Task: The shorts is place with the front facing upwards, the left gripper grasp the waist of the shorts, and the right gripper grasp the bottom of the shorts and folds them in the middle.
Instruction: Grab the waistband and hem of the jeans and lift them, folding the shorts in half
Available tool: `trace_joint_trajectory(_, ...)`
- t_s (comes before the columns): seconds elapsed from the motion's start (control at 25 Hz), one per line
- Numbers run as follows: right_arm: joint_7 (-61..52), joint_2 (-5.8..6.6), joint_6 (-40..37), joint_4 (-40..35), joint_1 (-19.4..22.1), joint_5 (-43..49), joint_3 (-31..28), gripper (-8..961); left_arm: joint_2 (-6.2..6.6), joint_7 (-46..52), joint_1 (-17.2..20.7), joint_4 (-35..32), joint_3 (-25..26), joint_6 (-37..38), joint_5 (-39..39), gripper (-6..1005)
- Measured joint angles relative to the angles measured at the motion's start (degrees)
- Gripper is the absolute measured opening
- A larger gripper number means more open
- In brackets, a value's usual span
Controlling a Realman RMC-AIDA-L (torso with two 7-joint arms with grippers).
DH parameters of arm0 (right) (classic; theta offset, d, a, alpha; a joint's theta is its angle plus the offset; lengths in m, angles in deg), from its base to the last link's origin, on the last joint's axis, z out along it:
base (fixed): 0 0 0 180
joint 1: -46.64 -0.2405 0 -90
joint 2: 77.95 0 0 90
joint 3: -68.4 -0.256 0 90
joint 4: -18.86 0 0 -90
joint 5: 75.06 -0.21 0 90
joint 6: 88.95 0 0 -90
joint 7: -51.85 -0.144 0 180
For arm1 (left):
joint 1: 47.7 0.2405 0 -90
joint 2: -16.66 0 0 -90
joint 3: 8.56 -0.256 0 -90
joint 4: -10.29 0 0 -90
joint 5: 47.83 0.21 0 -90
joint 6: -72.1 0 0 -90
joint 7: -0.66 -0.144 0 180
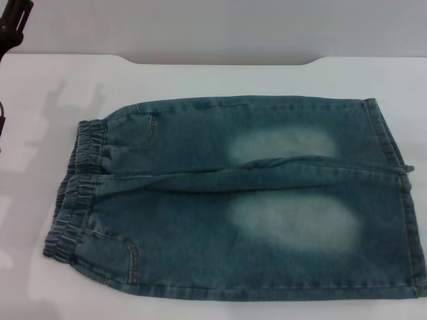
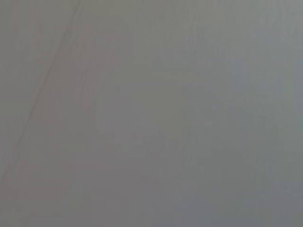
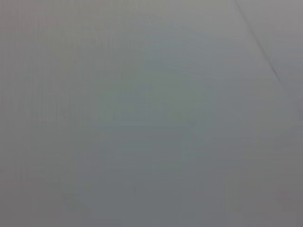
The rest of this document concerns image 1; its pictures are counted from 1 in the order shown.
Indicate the blue denim shorts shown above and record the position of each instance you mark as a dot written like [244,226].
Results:
[200,200]

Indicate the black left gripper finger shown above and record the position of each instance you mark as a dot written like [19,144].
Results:
[15,20]
[2,117]

